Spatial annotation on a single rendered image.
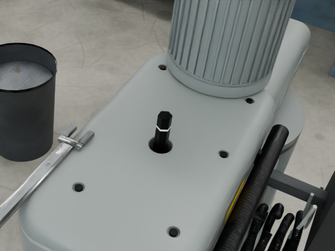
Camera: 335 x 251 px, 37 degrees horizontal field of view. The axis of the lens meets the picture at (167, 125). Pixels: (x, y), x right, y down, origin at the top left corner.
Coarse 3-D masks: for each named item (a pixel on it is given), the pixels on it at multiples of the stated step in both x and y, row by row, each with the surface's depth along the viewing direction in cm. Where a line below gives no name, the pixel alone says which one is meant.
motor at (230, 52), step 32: (192, 0) 78; (224, 0) 74; (256, 0) 74; (288, 0) 76; (192, 32) 80; (224, 32) 78; (256, 32) 78; (192, 64) 84; (224, 64) 81; (256, 64) 83; (224, 96) 86
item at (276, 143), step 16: (272, 128) 96; (272, 144) 92; (256, 160) 89; (272, 160) 89; (256, 176) 85; (256, 192) 83; (240, 208) 79; (256, 208) 82; (240, 224) 77; (224, 240) 74; (240, 240) 76
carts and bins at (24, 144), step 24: (0, 48) 304; (24, 48) 309; (0, 72) 303; (24, 72) 306; (48, 72) 309; (0, 96) 278; (24, 96) 279; (48, 96) 294; (0, 120) 293; (24, 120) 293; (48, 120) 308; (0, 144) 311; (24, 144) 308; (48, 144) 324
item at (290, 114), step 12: (288, 96) 144; (288, 108) 140; (300, 108) 141; (276, 120) 136; (288, 120) 136; (300, 120) 137; (300, 132) 133; (288, 144) 130; (288, 156) 136; (276, 168) 131; (264, 192) 125
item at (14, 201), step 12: (72, 132) 75; (60, 144) 72; (72, 144) 73; (84, 144) 73; (48, 156) 70; (60, 156) 71; (36, 168) 68; (48, 168) 69; (36, 180) 67; (24, 192) 65; (12, 204) 63; (0, 216) 62
